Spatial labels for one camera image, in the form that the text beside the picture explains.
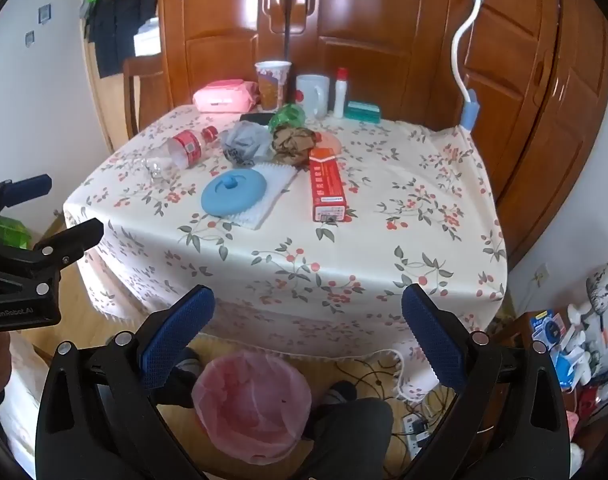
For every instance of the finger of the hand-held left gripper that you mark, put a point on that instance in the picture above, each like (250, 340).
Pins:
(76, 237)
(29, 189)

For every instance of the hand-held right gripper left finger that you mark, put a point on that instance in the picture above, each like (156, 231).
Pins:
(176, 340)

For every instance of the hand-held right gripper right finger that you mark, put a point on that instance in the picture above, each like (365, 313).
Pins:
(431, 340)

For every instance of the bin with pink liner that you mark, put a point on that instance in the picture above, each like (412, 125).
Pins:
(251, 405)

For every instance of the clear bottle with red label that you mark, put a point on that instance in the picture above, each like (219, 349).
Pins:
(184, 149)

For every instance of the blue round lid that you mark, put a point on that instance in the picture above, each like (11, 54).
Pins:
(234, 192)

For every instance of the white textured cloth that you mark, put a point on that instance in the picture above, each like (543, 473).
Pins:
(274, 195)

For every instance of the red toothpaste box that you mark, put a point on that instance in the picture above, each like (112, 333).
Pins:
(326, 182)

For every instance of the grey plastic bag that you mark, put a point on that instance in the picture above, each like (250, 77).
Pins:
(244, 142)

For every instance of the brown paper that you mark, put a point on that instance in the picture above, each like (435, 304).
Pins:
(294, 144)

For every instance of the person's left foot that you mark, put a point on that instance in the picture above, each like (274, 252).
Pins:
(189, 365)

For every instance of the person's foot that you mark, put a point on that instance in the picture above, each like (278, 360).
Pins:
(340, 392)
(189, 365)

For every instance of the bright green plastic bag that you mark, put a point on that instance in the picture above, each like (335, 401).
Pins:
(6, 232)

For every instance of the white pink bedding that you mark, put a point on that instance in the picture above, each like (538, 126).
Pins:
(19, 390)

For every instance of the white power strip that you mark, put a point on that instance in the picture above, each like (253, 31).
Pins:
(416, 430)

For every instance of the person's right foot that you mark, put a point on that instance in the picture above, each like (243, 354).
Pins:
(340, 392)

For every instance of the blue and white package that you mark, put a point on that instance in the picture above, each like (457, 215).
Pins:
(547, 327)

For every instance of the person's dark trouser leg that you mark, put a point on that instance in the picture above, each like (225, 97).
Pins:
(349, 435)

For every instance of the wooden chair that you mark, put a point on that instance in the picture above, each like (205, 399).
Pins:
(134, 95)

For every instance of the floral tablecloth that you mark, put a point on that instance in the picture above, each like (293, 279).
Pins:
(284, 240)

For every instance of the pile of assorted small goods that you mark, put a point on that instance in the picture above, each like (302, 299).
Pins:
(586, 370)

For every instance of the floral cushion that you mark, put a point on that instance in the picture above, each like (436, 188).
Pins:
(603, 285)

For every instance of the dark hanging clothes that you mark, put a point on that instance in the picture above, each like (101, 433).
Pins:
(116, 30)

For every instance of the white box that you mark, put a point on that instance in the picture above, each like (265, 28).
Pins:
(148, 37)

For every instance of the pink wet wipes pack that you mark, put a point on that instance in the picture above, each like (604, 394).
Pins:
(224, 95)

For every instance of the black phone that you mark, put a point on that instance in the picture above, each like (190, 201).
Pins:
(256, 117)

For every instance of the pink round dish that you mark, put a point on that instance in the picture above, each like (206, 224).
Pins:
(331, 141)

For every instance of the teal box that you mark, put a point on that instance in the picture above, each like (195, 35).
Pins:
(364, 110)

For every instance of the green crumpled plastic wrapper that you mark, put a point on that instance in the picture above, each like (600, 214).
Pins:
(286, 116)

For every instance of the patterned paper cup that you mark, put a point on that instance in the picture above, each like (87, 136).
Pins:
(273, 85)

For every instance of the white bottle with red cap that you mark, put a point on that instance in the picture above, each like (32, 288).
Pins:
(340, 92)

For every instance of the white mug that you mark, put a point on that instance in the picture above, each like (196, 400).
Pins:
(313, 95)

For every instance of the wooden wardrobe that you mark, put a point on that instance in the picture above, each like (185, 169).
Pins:
(383, 25)

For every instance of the wall socket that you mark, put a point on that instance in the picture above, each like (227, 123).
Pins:
(538, 276)

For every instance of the wall switch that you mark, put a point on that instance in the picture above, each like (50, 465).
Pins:
(44, 12)
(30, 37)

